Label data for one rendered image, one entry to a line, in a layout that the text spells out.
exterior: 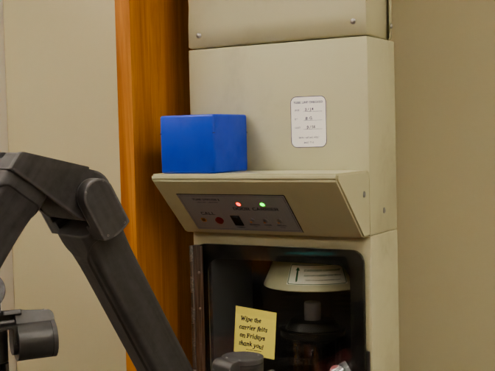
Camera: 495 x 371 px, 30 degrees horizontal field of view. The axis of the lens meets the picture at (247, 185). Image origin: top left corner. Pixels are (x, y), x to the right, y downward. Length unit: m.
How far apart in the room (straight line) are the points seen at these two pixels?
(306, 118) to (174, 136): 0.21
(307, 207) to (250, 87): 0.24
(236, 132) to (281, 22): 0.19
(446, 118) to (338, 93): 0.43
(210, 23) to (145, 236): 0.36
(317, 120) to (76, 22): 0.98
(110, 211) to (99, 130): 1.19
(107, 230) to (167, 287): 0.57
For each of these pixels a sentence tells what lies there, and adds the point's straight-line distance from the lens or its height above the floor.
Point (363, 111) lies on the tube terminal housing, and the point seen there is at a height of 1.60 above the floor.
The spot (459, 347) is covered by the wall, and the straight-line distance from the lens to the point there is 1.85.
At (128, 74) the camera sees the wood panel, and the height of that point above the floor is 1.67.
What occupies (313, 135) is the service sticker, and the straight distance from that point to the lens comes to 1.43.
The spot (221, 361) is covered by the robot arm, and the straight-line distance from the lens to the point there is 1.25.
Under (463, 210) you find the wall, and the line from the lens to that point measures 1.80.
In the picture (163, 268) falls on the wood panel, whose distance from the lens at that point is 1.57.
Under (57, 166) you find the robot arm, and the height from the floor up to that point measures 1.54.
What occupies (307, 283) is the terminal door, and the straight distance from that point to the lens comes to 1.44.
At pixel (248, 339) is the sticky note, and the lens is 1.51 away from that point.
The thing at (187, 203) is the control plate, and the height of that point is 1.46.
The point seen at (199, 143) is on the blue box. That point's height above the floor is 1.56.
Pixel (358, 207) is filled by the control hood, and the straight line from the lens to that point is 1.36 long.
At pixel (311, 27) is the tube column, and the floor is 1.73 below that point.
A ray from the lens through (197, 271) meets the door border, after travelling 1.54.
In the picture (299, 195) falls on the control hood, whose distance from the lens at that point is 1.34.
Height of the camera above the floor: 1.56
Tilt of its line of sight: 3 degrees down
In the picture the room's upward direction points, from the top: 1 degrees counter-clockwise
